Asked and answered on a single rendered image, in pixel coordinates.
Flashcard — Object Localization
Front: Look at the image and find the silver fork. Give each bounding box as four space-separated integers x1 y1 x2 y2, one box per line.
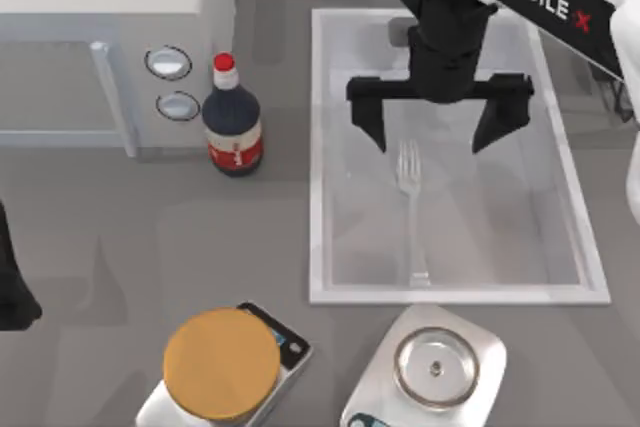
395 138 432 289

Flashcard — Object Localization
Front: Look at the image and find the white sink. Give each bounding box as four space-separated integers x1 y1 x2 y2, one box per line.
307 7 613 306

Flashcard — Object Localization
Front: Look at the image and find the dark bottle with red cap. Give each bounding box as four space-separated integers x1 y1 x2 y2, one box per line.
201 51 265 179

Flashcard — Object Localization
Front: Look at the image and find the small round microwave knob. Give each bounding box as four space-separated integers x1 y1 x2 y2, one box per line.
155 90 202 123

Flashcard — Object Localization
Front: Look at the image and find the large round microwave knob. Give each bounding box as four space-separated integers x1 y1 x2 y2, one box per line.
144 44 194 82

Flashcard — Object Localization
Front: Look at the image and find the white scale with black display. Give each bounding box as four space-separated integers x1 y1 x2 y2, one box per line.
134 300 316 427

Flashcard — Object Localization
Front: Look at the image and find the round metal scale pan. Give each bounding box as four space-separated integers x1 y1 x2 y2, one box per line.
392 326 482 406

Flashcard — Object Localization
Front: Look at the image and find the silver kitchen scale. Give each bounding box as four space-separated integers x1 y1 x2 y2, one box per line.
339 303 509 427

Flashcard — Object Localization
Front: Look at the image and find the round yellow bread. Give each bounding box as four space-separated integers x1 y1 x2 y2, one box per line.
162 307 283 421

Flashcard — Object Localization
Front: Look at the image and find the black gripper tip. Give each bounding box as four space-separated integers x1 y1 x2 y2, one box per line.
0 200 44 333

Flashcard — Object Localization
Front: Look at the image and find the pale microwave door handle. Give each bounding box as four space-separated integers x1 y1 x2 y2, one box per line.
88 40 139 159

